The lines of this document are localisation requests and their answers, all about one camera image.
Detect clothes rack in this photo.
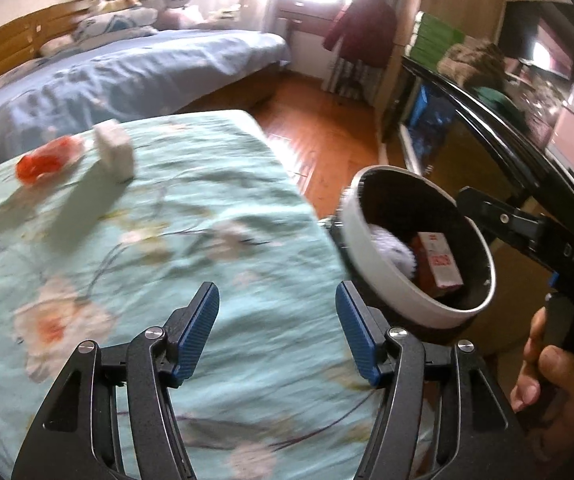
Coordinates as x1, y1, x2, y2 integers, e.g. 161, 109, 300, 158
329, 57, 368, 99

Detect grey crib rail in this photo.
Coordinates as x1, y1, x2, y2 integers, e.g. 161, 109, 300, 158
139, 0, 278, 37

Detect plush toys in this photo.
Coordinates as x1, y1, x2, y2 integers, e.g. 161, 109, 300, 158
88, 0, 144, 12

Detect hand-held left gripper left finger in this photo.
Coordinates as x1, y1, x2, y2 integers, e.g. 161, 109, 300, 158
12, 281, 220, 480

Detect white rimmed black waste bin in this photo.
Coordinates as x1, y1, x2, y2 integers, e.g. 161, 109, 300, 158
339, 165, 498, 343

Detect flat screen television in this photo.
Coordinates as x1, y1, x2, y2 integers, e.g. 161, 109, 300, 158
497, 0, 574, 82

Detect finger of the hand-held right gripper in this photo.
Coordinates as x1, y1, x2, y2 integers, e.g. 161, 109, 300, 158
456, 186, 545, 258

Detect white foam fruit net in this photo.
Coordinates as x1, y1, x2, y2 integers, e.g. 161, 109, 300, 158
368, 224, 418, 277

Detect wooden headboard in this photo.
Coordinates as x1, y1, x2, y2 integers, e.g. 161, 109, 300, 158
0, 0, 95, 105

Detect green hat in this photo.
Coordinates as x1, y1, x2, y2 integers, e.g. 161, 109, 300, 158
476, 85, 524, 127

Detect person's right hand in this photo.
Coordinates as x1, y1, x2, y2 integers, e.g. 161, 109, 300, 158
509, 305, 574, 443

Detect red white small box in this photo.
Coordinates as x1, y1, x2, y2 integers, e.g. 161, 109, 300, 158
411, 232, 466, 297

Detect bed with blue duvet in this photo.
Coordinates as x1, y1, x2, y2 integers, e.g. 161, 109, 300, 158
0, 27, 294, 167

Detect dark red coat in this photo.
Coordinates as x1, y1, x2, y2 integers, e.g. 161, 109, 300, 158
323, 0, 399, 69

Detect teal floral cloth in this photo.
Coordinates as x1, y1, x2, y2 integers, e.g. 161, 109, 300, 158
0, 109, 438, 480

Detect grey window desk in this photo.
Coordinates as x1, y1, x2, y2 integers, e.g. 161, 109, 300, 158
277, 0, 348, 27

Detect white pale green box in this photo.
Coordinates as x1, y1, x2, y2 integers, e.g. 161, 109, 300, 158
48, 119, 136, 257

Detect brown fuzzy cloth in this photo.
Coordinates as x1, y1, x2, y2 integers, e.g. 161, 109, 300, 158
438, 40, 508, 89

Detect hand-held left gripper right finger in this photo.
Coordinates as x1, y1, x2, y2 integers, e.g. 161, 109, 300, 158
335, 281, 542, 480

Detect blue box in cabinet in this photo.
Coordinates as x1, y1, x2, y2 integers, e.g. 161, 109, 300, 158
406, 85, 456, 162

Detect white pillow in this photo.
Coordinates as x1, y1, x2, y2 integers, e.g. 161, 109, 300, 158
39, 36, 76, 59

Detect black television cabinet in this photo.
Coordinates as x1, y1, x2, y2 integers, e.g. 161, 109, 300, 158
381, 54, 574, 213

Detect red white plastic wrapper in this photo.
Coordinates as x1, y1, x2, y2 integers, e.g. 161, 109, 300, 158
16, 135, 86, 187

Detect blue patterned pillow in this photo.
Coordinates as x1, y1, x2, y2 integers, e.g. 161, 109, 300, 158
71, 7, 161, 42

